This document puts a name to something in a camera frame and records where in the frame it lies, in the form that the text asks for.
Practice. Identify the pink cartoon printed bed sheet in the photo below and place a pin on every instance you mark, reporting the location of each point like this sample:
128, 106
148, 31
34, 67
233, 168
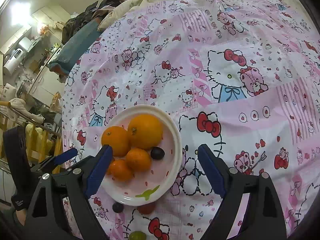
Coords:
250, 42

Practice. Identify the yellow wooden rack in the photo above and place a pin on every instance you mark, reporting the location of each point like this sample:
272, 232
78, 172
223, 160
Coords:
37, 140

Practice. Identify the white water heater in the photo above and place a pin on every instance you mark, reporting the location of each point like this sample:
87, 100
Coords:
13, 57

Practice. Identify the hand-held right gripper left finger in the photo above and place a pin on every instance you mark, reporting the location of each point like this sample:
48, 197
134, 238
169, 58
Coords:
98, 172

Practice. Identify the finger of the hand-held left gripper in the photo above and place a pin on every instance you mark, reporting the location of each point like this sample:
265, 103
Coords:
66, 154

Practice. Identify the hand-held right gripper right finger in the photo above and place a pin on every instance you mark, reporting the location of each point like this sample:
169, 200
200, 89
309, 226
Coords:
212, 172

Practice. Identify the dark purple grape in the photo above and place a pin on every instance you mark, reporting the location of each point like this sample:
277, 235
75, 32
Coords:
157, 153
117, 207

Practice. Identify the green cherry tomato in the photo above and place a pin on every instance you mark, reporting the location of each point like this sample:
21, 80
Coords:
137, 235

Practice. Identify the white kitchen counter cabinet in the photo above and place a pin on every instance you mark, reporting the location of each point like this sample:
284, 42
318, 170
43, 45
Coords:
50, 82

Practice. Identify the ceiling light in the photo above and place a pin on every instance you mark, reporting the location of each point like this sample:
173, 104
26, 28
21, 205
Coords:
21, 12

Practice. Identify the large orange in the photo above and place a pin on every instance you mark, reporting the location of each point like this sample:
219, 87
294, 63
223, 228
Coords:
145, 131

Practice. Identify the small orange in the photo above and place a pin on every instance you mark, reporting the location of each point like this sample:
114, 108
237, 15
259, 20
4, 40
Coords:
121, 170
138, 160

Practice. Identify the orange plastic bag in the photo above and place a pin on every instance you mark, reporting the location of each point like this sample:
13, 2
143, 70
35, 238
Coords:
43, 28

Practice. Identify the pink strawberry print plate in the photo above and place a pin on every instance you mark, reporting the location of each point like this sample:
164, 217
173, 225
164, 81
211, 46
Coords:
155, 180

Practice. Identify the pile of clothes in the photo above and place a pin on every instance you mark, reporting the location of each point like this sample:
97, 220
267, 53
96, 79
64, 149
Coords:
80, 22

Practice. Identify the hanging beige cloth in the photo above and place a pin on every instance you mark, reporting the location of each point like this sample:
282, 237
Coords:
57, 25

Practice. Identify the range hood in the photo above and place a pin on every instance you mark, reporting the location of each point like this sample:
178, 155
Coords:
26, 43

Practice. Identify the cream cloth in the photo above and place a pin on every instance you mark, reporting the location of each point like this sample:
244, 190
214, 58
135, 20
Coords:
22, 105

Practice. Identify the white wall cabinets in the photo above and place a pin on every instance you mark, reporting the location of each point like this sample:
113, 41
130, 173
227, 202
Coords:
15, 36

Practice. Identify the person's black trouser leg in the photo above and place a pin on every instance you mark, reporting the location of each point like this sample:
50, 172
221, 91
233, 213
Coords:
17, 167

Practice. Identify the medium orange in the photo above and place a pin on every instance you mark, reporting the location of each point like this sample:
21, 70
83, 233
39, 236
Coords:
116, 140

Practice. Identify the red cherry tomato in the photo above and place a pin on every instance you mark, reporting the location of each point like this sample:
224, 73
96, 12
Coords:
147, 208

